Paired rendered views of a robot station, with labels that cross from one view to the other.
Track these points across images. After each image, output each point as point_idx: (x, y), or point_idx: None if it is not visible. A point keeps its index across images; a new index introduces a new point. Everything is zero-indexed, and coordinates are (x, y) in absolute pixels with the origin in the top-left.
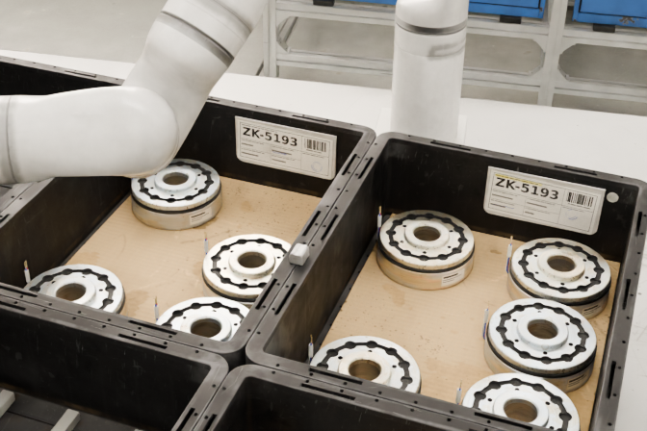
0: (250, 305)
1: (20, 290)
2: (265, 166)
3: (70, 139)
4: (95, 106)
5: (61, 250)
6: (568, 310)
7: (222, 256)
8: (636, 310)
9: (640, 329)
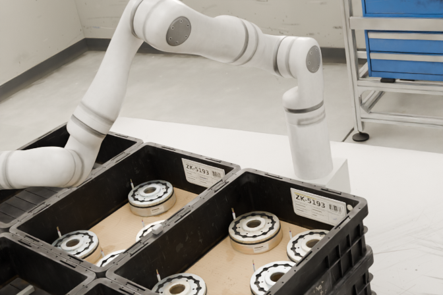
0: None
1: (34, 238)
2: (199, 185)
3: (27, 170)
4: (36, 155)
5: (86, 224)
6: None
7: (148, 230)
8: (408, 279)
9: (403, 290)
